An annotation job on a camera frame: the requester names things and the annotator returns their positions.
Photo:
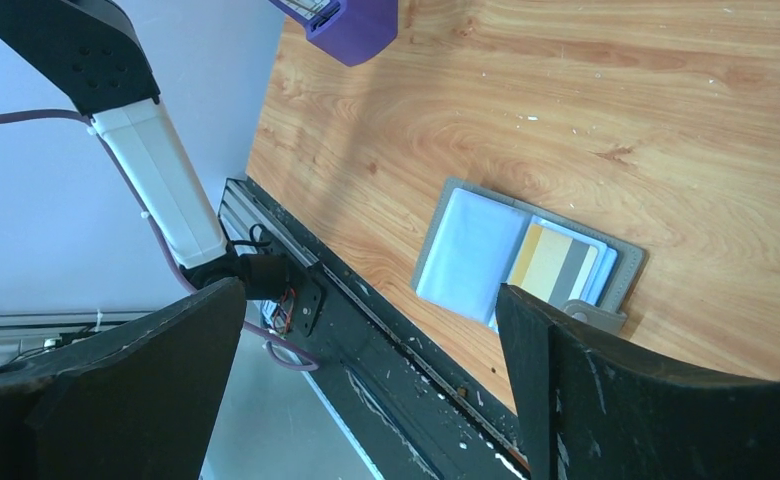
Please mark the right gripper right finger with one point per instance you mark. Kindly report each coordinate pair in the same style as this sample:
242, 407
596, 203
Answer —
592, 405

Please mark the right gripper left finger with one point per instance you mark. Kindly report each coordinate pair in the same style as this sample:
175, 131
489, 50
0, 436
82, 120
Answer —
138, 401

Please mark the gold card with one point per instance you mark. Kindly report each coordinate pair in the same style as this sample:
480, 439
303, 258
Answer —
553, 266

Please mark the grey card holder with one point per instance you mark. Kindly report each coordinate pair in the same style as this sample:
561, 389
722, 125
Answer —
479, 239

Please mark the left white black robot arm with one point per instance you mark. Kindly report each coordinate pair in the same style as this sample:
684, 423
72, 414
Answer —
91, 52

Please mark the purple metronome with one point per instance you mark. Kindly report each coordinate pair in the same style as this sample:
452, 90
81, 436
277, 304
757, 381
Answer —
350, 31

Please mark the aluminium rail frame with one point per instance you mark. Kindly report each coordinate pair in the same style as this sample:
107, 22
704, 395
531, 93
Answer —
45, 324

